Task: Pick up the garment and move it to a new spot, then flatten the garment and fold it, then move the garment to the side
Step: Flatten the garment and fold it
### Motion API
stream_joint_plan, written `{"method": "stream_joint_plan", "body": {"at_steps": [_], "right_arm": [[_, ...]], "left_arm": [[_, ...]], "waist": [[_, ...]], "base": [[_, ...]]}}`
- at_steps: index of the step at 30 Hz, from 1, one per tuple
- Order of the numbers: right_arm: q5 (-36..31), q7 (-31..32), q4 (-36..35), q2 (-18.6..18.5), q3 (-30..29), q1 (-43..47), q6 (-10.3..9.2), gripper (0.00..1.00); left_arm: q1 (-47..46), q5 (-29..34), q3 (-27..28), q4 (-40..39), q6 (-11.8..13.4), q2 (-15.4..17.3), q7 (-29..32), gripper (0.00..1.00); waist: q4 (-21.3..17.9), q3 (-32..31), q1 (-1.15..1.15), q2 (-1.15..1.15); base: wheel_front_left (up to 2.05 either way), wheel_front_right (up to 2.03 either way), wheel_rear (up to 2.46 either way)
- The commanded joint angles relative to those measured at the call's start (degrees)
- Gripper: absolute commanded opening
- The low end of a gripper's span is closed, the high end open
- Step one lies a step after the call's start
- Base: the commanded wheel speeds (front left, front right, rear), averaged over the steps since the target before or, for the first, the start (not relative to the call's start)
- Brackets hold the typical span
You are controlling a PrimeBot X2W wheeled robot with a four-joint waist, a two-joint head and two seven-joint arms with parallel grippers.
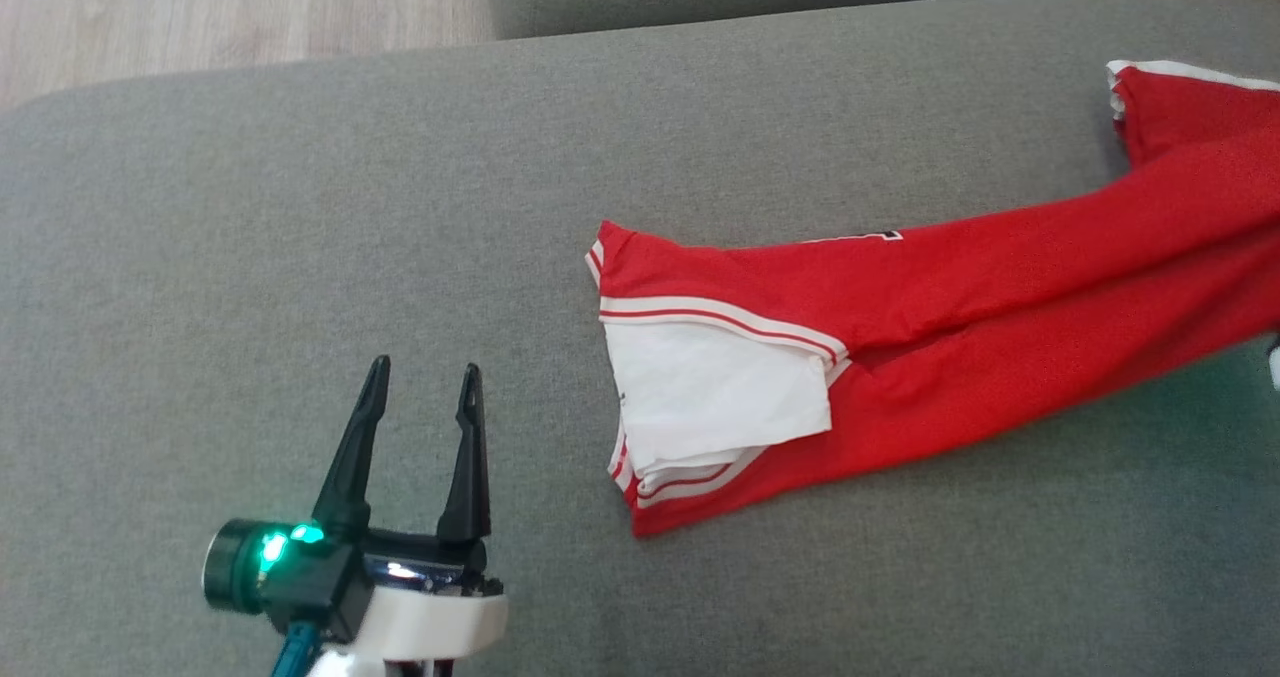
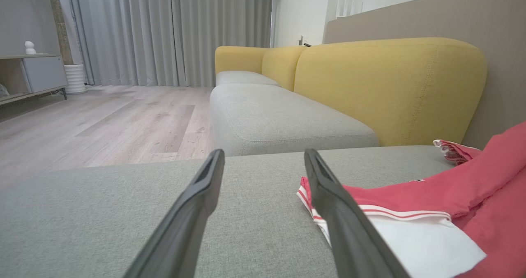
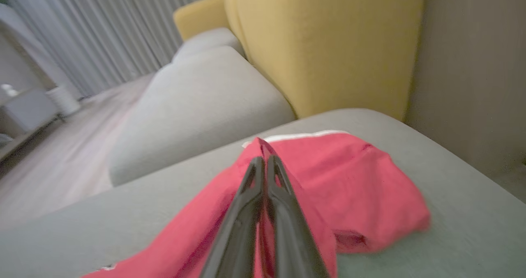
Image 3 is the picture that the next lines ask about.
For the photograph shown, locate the red garment with white trim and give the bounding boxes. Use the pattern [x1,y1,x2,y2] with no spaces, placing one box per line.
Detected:
[81,129,432,278]

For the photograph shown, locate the grey sofa seat cushion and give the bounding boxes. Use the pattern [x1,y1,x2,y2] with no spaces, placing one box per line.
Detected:
[0,108,526,278]

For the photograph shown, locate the white low cabinet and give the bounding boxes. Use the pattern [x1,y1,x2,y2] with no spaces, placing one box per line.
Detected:
[0,7,65,161]

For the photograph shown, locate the small yellow back cushion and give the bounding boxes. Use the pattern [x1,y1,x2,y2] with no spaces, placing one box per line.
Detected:
[172,0,231,41]

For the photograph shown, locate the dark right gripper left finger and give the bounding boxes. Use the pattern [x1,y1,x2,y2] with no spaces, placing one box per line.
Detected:
[199,156,266,278]

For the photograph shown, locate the grey pleated curtain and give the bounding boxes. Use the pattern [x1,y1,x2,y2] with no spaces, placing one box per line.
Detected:
[7,0,235,99]

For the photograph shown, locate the large yellow back cushion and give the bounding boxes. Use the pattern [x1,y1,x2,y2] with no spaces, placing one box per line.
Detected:
[224,0,425,121]

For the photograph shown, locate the white cylindrical bin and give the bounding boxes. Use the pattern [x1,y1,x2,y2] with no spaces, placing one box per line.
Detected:
[44,85,81,117]

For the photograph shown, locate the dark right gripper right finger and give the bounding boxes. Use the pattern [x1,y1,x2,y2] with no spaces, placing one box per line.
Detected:
[267,155,332,278]

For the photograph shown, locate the long grey sofa cushion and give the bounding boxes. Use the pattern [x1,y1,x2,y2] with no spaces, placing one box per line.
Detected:
[107,46,297,187]

